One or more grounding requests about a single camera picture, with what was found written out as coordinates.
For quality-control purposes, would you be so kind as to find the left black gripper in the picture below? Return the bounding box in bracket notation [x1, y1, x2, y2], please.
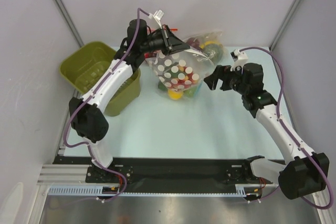
[140, 25, 190, 57]

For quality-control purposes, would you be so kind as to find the polka dot strawberry bag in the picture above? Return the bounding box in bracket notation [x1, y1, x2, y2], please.
[146, 48, 215, 91]

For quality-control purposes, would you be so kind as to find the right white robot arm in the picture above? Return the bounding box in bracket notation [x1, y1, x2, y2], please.
[204, 63, 329, 199]

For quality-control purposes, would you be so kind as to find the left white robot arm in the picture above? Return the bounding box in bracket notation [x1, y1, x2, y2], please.
[68, 19, 190, 182]

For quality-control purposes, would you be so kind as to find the red zip fruit bag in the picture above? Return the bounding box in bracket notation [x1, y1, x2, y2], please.
[141, 28, 171, 56]

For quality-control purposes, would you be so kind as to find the clear bag with melon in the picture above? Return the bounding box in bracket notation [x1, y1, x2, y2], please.
[183, 30, 229, 65]

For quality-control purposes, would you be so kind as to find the olive green plastic basket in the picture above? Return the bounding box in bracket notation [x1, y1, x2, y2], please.
[59, 41, 141, 116]

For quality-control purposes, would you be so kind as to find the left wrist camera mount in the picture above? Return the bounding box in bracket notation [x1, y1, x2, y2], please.
[148, 9, 164, 28]

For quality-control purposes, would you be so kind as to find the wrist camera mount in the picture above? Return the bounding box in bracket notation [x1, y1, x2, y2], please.
[148, 9, 164, 28]
[230, 49, 248, 71]

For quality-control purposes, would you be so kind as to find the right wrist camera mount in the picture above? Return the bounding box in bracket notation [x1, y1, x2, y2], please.
[230, 49, 248, 71]

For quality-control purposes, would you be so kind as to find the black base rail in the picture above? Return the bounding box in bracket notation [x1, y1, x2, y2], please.
[53, 156, 271, 192]

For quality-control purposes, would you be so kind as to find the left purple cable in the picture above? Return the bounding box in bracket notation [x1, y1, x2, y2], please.
[64, 7, 153, 205]

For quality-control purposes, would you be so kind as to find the aluminium frame post left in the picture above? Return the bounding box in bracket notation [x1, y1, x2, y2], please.
[52, 0, 85, 47]

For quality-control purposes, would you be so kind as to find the aluminium frame post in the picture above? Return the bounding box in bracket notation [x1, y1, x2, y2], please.
[52, 0, 85, 47]
[269, 0, 303, 51]

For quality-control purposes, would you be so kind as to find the aluminium frame post right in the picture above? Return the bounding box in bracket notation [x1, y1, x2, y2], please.
[269, 0, 303, 51]

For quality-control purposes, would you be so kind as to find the white cable duct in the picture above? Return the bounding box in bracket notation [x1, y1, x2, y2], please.
[48, 184, 275, 197]

